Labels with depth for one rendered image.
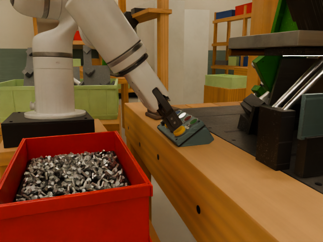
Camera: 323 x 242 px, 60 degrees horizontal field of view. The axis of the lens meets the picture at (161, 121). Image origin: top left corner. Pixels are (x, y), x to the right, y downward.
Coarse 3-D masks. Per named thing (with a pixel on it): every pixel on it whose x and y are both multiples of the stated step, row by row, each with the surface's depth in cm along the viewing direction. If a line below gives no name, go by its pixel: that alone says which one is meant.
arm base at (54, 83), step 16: (48, 64) 84; (64, 64) 86; (48, 80) 85; (64, 80) 87; (48, 96) 86; (64, 96) 88; (32, 112) 91; (48, 112) 86; (64, 112) 88; (80, 112) 92
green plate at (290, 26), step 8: (280, 0) 60; (280, 8) 60; (280, 16) 61; (288, 16) 60; (280, 24) 62; (288, 24) 60; (296, 24) 58; (272, 32) 63; (280, 56) 66; (288, 56) 67; (296, 56) 59; (304, 56) 59; (312, 56) 60; (320, 56) 60
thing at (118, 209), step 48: (48, 144) 64; (96, 144) 67; (0, 192) 39; (48, 192) 46; (96, 192) 38; (144, 192) 40; (0, 240) 36; (48, 240) 37; (96, 240) 40; (144, 240) 42
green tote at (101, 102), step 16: (16, 80) 166; (80, 80) 171; (112, 80) 174; (0, 96) 130; (16, 96) 131; (32, 96) 131; (80, 96) 134; (96, 96) 135; (112, 96) 136; (0, 112) 131; (96, 112) 137; (112, 112) 138
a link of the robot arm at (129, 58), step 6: (138, 42) 54; (132, 48) 53; (138, 48) 54; (144, 48) 55; (126, 54) 53; (132, 54) 53; (138, 54) 54; (114, 60) 54; (120, 60) 53; (126, 60) 53; (132, 60) 53; (138, 60) 55; (114, 66) 54; (120, 66) 54; (126, 66) 54; (114, 72) 56; (120, 72) 57
